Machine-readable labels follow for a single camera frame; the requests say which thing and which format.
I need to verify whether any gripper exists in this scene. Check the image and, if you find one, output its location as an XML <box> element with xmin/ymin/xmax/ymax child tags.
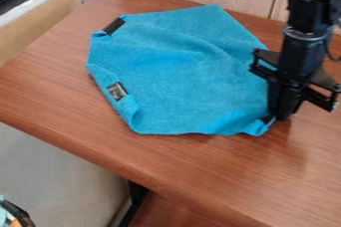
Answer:
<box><xmin>247</xmin><ymin>25</ymin><xmax>341</xmax><ymax>122</ymax></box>

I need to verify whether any blue cloth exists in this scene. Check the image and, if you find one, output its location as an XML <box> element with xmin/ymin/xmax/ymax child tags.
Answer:
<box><xmin>85</xmin><ymin>3</ymin><xmax>277</xmax><ymax>137</ymax></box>

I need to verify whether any cardboard box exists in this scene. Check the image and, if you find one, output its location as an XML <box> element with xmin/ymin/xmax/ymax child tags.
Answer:
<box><xmin>0</xmin><ymin>0</ymin><xmax>85</xmax><ymax>67</ymax></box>

